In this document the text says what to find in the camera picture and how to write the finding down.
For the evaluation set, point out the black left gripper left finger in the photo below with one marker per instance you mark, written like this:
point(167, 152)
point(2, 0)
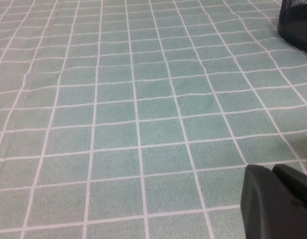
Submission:
point(265, 214)

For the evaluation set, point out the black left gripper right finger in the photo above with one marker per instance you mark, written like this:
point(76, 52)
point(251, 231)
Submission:
point(298, 186)

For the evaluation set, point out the green white-checked tablecloth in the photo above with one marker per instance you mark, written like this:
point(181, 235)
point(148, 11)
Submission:
point(133, 119)

